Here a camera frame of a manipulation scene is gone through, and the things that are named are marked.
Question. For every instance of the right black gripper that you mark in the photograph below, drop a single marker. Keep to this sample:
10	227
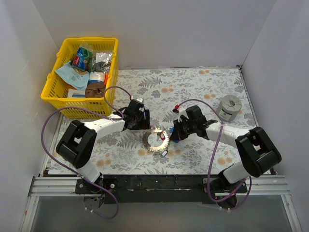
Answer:
181	130

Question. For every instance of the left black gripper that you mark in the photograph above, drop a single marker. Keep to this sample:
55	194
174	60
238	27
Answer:
139	122

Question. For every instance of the metal disc keyring holder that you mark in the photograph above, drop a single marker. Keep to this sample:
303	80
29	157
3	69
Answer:
150	143

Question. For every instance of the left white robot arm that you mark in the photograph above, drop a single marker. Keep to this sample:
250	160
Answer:
76	144

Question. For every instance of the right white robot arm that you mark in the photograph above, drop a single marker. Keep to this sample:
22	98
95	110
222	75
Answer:
257	152

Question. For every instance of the black tag key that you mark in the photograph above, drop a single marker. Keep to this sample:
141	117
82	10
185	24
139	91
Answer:
164	153

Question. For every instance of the grey paper wrapped roll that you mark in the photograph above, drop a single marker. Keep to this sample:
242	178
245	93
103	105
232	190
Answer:
229	107

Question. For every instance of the floral table mat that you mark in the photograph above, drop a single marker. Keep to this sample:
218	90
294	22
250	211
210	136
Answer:
162	89

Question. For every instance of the silver foil bag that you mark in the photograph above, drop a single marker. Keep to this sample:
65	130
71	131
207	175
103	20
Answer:
102	62

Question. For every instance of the light blue paper pouch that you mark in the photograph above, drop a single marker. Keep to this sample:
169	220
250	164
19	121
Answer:
73	76

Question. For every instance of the white blue box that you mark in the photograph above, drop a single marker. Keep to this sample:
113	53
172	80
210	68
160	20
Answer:
73	93

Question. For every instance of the red blue snack pack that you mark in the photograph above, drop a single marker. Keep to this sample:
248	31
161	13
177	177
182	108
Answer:
79	62

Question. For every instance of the green snack packet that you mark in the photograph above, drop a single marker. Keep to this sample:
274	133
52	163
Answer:
85	50

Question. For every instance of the yellow plastic basket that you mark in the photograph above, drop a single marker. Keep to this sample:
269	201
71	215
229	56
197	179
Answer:
56	90

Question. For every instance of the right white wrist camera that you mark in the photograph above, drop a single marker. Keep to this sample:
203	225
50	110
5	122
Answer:
181	113

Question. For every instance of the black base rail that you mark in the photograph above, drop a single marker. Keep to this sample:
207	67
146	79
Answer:
168	188

